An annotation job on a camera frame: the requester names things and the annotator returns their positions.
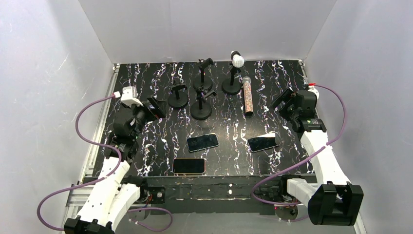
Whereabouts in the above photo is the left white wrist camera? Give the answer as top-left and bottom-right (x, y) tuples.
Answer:
(121, 86), (143, 107)

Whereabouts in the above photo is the black phone stand front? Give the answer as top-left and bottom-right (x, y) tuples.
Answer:
(190, 86), (217, 120)

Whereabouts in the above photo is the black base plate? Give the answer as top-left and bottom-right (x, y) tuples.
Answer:
(143, 175), (275, 215)

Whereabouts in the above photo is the black phone stand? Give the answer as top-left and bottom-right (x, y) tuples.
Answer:
(168, 83), (189, 109)
(190, 86), (217, 120)

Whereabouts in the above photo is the aluminium frame rail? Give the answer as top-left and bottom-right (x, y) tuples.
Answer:
(62, 63), (120, 225)

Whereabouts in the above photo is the glitter microphone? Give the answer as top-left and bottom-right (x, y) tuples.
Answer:
(242, 77), (254, 116)

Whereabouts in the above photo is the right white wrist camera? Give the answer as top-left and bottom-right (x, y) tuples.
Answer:
(305, 82), (319, 99)

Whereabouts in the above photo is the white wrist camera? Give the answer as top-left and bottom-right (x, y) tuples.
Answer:
(305, 82), (319, 99)
(121, 86), (143, 107)

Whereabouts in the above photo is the black phone silver edge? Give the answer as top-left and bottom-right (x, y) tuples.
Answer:
(247, 133), (280, 153)

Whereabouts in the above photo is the black microphone stand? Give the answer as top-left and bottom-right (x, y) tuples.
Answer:
(222, 66), (242, 95)

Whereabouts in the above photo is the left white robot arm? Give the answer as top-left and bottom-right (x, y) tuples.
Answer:
(63, 97), (168, 234)

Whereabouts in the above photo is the black stand back middle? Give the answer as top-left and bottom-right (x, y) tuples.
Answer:
(192, 58), (214, 91)

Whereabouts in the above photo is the black phone blue edge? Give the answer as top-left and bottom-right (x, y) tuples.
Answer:
(187, 133), (219, 152)

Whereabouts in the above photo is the black phone stand left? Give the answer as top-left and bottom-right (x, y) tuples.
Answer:
(168, 83), (189, 109)

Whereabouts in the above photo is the white microphone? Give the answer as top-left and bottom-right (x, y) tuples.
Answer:
(230, 51), (245, 68)

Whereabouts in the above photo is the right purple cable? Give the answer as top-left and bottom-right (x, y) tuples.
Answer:
(251, 84), (347, 223)

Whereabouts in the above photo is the black phone pink edge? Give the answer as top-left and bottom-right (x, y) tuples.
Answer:
(172, 158), (206, 174)

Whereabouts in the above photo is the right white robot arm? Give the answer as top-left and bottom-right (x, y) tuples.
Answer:
(271, 89), (364, 226)

